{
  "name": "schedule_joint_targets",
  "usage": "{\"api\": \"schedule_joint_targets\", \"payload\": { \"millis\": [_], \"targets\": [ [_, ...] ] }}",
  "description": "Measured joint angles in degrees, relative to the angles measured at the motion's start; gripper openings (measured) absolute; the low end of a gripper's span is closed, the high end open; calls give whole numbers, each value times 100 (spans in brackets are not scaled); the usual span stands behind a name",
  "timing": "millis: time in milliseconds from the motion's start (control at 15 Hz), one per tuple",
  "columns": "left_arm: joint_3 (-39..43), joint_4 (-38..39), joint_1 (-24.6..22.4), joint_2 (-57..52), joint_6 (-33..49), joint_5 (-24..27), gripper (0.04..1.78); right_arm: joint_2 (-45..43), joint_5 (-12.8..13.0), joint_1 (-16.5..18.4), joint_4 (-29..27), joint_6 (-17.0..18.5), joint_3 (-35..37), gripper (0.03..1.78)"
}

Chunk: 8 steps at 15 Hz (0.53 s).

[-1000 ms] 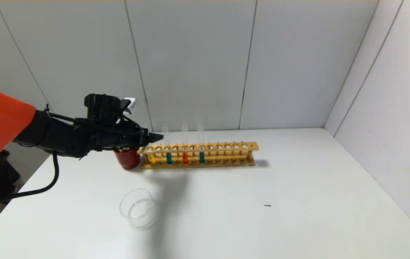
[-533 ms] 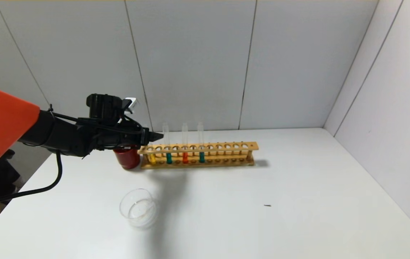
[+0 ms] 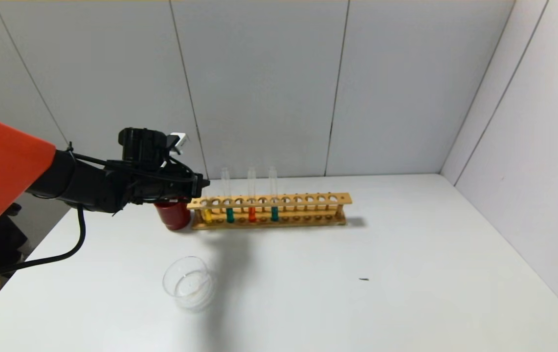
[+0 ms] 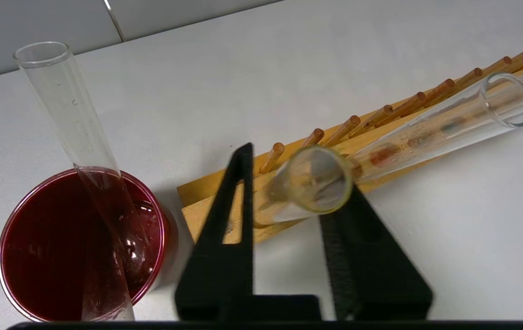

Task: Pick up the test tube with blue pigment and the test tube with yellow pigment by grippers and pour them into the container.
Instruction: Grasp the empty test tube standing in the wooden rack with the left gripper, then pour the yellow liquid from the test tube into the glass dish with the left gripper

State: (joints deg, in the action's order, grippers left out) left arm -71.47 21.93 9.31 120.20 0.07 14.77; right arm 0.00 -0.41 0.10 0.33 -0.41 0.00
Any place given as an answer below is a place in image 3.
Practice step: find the dark red cup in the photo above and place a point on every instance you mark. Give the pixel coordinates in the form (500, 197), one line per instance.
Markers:
(173, 217)

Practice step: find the clear glass beaker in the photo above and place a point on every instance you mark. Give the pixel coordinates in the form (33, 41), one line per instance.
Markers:
(190, 293)

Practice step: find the white grey wrist camera box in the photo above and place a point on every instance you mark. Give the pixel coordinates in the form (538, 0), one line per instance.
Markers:
(179, 142)

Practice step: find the test tube with orange pigment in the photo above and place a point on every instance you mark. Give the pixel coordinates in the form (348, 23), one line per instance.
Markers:
(252, 215)

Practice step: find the test tube with teal pigment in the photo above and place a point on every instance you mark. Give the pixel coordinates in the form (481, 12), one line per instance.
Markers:
(274, 214)

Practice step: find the wooden test tube rack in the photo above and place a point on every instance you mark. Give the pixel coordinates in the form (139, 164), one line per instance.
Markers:
(291, 207)

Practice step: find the test tube with blue pigment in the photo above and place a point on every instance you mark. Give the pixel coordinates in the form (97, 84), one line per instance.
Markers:
(230, 215)

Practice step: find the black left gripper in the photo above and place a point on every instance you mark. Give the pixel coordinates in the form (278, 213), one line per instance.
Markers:
(202, 185)

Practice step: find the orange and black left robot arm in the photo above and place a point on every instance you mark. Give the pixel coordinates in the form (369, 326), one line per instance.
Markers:
(5, 166)

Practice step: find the test tube with yellow pigment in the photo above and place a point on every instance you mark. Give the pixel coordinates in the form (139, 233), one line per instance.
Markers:
(207, 216)

